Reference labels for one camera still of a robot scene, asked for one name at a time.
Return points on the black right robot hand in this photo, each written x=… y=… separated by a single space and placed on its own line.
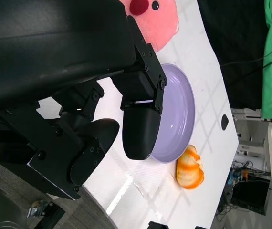
x=157 y=225

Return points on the grey caster wheel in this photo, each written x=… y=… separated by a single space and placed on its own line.
x=37 y=210

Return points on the black backdrop curtain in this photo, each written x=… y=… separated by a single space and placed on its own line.
x=241 y=35

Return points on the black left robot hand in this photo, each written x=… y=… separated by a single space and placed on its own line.
x=55 y=47

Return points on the black table grommet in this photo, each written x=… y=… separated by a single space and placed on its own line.
x=225 y=121

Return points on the orange striped bread toy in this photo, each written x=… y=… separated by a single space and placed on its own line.
x=189 y=169

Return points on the black computer case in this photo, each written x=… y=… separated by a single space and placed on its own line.
x=250 y=195

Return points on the purple plastic plate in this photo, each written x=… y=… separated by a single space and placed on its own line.
x=176 y=107

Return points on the pink plush doll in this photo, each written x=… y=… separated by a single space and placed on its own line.
x=160 y=23

